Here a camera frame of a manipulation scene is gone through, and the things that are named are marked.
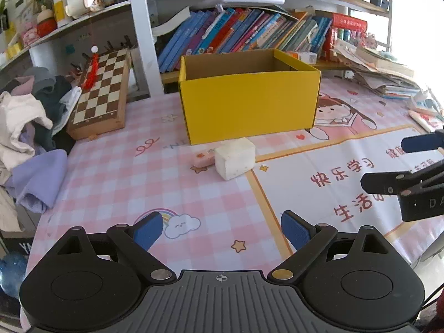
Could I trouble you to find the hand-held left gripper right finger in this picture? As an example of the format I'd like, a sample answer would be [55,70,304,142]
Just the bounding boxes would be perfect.
[271,210,397,282]

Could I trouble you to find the red tassel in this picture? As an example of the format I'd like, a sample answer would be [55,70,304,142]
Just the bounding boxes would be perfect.
[81,45,101,91]

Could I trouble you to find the pink checked desk mat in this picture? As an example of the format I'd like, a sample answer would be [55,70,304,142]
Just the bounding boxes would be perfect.
[20,75,444,333]

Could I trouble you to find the wooden bookshelf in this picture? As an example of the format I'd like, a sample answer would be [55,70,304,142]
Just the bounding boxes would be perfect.
[0,0,394,98]

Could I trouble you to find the red wooden doll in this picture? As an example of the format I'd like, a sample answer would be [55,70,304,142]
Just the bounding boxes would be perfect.
[36,4,58,38]

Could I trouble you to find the wooden chessboard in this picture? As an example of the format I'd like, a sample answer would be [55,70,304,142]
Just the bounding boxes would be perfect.
[65,48,133,141]

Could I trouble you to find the white tube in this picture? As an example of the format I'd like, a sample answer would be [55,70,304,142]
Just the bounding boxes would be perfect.
[407,109,444,133]

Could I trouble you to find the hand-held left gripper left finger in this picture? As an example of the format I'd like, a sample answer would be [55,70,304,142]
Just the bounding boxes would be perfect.
[55,211,177,282]

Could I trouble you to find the yellow cardboard box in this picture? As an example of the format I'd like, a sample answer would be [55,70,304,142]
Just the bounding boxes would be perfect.
[178,49,322,146]

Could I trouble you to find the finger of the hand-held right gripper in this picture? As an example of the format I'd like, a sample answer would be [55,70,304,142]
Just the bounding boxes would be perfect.
[360,161,444,197]
[400,132,444,154]

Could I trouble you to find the red book box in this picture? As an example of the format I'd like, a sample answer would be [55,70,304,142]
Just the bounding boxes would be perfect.
[331,12,369,29]

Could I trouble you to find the yellow bottle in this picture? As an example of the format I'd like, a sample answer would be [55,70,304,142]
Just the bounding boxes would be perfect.
[52,0,69,27]

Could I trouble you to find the pile of clothes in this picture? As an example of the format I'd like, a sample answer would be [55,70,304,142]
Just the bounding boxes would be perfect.
[0,66,82,233]

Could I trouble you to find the white foam block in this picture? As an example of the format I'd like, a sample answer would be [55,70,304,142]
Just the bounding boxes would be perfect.
[214,137,257,181]

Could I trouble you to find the white and orange toothpaste box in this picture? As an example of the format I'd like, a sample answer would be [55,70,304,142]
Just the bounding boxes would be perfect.
[286,51,318,65]

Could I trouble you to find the blue water bottle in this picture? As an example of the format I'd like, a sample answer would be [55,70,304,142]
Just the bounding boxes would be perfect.
[0,251,29,299]

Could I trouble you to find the pink eraser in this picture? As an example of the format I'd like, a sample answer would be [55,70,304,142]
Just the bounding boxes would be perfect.
[191,148,216,167]

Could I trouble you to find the row of colourful books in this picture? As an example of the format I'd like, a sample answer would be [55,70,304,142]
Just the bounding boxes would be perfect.
[158,6,334,74]

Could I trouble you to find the black cable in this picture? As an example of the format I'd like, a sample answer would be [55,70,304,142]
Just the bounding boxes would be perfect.
[420,282,444,324]

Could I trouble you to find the lilac fleece cloth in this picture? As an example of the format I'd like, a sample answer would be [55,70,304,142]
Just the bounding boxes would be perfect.
[6,148,69,215]

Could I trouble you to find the stack of papers and books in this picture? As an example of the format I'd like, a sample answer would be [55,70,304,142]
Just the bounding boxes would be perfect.
[332,37,428,100]

